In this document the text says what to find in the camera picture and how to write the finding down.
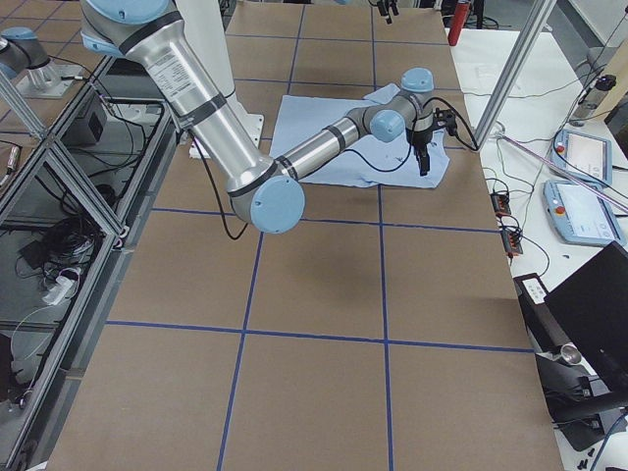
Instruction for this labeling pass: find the black box with label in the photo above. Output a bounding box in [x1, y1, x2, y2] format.
[513, 273, 583, 366]

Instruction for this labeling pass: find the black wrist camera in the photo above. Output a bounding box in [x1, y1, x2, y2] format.
[434, 108, 458, 137]

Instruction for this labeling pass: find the far teach pendant tablet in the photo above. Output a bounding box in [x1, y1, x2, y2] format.
[551, 130, 612, 186]

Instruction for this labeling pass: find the aluminium frame rack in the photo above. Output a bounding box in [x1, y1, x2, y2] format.
[1, 58, 176, 470]

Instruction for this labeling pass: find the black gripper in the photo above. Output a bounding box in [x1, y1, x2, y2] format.
[369, 0, 398, 25]
[407, 110, 434, 177]

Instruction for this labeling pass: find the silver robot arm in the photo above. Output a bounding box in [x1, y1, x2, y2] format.
[80, 1, 435, 234]

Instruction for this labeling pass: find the black monitor on stand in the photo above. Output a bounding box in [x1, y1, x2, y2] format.
[537, 241, 627, 451]

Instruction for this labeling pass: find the teach pendant tablet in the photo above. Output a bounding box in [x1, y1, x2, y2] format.
[551, 130, 612, 186]
[543, 181, 627, 246]

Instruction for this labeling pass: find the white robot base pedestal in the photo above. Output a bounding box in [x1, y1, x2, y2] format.
[176, 0, 264, 147]

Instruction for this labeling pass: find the near teach pendant tablet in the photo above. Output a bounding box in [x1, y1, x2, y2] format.
[543, 181, 627, 246]

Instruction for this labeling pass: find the red fire extinguisher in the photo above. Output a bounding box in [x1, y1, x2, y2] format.
[447, 0, 471, 47]

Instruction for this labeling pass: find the light blue t-shirt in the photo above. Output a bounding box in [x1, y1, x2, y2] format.
[270, 83, 449, 188]

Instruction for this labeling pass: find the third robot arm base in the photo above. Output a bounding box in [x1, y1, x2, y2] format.
[1, 26, 83, 99]

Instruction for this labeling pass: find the aluminium frame post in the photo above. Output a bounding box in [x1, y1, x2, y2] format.
[475, 0, 557, 148]

